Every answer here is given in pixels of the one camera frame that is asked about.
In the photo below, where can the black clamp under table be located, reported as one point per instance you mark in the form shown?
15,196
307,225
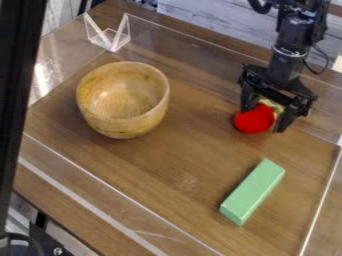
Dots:
38,243

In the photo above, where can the clear acrylic tray walls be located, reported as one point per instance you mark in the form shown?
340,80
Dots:
142,197

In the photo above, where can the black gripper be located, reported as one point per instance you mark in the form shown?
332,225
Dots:
293,95

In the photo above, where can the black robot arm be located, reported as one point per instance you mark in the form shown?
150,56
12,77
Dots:
301,27

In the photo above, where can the red toy strawberry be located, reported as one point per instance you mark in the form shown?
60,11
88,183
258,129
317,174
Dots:
259,119

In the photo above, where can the wooden bowl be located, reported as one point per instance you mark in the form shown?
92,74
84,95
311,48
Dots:
123,98

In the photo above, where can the black vertical post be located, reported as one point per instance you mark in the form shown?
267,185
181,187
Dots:
22,17

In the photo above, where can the green rectangular block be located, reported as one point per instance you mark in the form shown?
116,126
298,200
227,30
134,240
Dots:
250,193

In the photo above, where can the clear acrylic corner bracket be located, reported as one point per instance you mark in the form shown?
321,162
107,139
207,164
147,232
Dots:
108,39

